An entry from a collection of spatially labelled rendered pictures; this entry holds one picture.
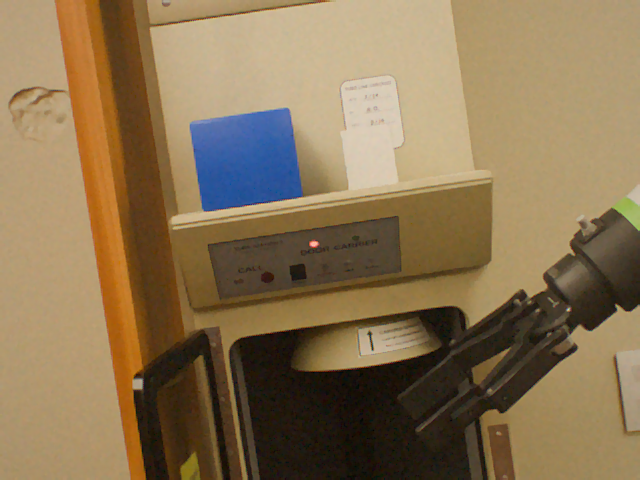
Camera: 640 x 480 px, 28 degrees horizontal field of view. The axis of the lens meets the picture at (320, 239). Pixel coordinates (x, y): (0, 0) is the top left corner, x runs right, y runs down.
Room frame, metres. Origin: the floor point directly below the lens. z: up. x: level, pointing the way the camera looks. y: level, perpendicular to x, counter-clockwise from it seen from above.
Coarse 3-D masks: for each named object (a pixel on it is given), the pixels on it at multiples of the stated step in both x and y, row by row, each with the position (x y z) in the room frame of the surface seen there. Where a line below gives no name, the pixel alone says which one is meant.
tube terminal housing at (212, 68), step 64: (384, 0) 1.36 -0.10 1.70; (448, 0) 1.36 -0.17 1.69; (192, 64) 1.36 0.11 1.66; (256, 64) 1.36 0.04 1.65; (320, 64) 1.36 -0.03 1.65; (384, 64) 1.36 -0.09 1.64; (448, 64) 1.36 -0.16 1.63; (320, 128) 1.36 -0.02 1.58; (448, 128) 1.36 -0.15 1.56; (192, 192) 1.36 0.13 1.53; (320, 192) 1.36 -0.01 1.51; (256, 320) 1.36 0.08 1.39; (320, 320) 1.36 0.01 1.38; (512, 448) 1.36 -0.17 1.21
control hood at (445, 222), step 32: (352, 192) 1.25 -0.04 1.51; (384, 192) 1.25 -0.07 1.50; (416, 192) 1.25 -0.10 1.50; (448, 192) 1.25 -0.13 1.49; (480, 192) 1.26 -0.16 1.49; (192, 224) 1.24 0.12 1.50; (224, 224) 1.25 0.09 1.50; (256, 224) 1.25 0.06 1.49; (288, 224) 1.26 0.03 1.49; (320, 224) 1.26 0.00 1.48; (416, 224) 1.28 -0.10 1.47; (448, 224) 1.29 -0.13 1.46; (480, 224) 1.29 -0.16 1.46; (192, 256) 1.27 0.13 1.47; (416, 256) 1.32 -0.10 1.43; (448, 256) 1.32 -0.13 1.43; (480, 256) 1.33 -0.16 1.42; (192, 288) 1.31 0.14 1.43; (320, 288) 1.34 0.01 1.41
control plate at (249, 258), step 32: (352, 224) 1.27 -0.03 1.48; (384, 224) 1.27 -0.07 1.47; (224, 256) 1.28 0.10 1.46; (256, 256) 1.28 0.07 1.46; (288, 256) 1.29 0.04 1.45; (320, 256) 1.30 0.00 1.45; (352, 256) 1.30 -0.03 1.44; (384, 256) 1.31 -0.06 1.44; (224, 288) 1.31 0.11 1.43; (256, 288) 1.32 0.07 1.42; (288, 288) 1.32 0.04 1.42
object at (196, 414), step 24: (168, 384) 1.13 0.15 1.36; (192, 384) 1.23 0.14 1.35; (144, 408) 1.04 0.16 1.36; (168, 408) 1.12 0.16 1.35; (192, 408) 1.22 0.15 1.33; (144, 432) 1.04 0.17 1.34; (168, 432) 1.10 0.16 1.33; (192, 432) 1.20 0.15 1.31; (216, 432) 1.31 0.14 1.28; (144, 456) 1.04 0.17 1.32; (168, 456) 1.09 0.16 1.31; (192, 456) 1.18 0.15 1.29; (216, 456) 1.29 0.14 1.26
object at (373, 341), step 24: (408, 312) 1.42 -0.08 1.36; (312, 336) 1.41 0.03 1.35; (336, 336) 1.39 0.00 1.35; (360, 336) 1.38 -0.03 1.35; (384, 336) 1.39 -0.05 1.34; (408, 336) 1.40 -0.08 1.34; (432, 336) 1.43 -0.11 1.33; (312, 360) 1.40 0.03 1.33; (336, 360) 1.38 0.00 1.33; (360, 360) 1.38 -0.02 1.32; (384, 360) 1.37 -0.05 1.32
